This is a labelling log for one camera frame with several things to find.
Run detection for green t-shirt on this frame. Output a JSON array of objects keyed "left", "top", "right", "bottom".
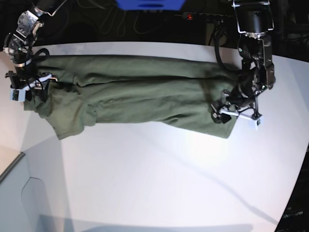
[{"left": 24, "top": 56, "right": 236, "bottom": 139}]

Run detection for white looped cable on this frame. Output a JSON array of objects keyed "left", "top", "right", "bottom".
[{"left": 100, "top": 4, "right": 128, "bottom": 37}]

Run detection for blue plastic bin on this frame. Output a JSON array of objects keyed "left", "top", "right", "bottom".
[{"left": 115, "top": 0, "right": 185, "bottom": 11}]

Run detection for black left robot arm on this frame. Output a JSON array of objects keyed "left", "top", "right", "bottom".
[{"left": 211, "top": 0, "right": 276, "bottom": 126}]

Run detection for black tangled cables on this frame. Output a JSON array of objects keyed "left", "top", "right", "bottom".
[{"left": 207, "top": 21, "right": 230, "bottom": 47}]

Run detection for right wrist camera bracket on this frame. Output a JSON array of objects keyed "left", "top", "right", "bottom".
[{"left": 10, "top": 80, "right": 50, "bottom": 102}]

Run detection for white power strip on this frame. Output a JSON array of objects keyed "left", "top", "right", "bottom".
[{"left": 181, "top": 12, "right": 233, "bottom": 23}]

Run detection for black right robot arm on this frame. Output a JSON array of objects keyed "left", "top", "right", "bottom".
[{"left": 3, "top": 0, "right": 65, "bottom": 102}]

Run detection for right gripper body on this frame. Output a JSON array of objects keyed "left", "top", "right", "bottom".
[{"left": 5, "top": 71, "right": 47, "bottom": 93}]

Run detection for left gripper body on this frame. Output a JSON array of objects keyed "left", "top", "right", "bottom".
[{"left": 211, "top": 89, "right": 262, "bottom": 116}]

